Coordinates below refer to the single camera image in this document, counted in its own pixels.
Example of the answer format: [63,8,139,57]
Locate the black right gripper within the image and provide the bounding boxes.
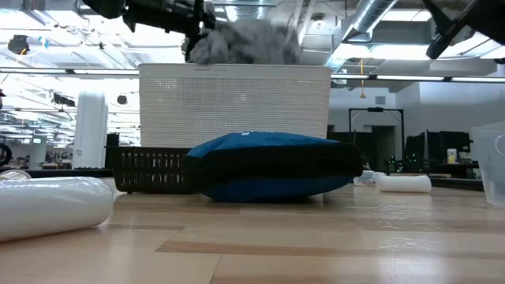
[421,0,505,61]

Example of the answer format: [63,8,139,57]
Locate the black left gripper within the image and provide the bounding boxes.
[122,0,217,63]

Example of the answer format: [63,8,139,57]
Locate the gray fluffy cloth bundle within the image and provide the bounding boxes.
[188,18,304,66]

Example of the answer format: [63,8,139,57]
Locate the white gauze roll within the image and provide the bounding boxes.
[376,174,432,194]
[0,176,115,243]
[0,169,32,181]

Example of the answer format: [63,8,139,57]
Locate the white woven plastic basket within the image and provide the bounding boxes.
[138,63,333,149]

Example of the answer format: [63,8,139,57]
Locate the black computer monitors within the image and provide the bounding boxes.
[403,130,473,175]

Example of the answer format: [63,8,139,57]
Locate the black slotted plastic tray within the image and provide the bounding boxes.
[105,145,192,195]

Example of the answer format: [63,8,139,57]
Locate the black tall speaker box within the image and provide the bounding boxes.
[104,133,121,170]

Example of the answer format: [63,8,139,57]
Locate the white round column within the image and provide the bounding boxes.
[72,92,109,170]

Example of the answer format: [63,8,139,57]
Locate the blue zippered pouch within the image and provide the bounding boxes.
[184,131,365,204]

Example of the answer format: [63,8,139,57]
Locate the clear plastic container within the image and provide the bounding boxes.
[470,121,505,209]

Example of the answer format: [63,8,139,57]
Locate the black ceiling fixture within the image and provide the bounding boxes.
[6,34,32,56]

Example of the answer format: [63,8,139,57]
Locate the small clear plastic packet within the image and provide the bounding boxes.
[353,170,386,187]

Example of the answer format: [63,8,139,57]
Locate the silver ventilation duct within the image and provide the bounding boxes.
[341,0,397,42]

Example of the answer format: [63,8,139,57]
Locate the yellow hanging cord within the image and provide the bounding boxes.
[358,58,367,99]

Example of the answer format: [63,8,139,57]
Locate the black metal frame stand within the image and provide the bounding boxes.
[347,106,406,175]

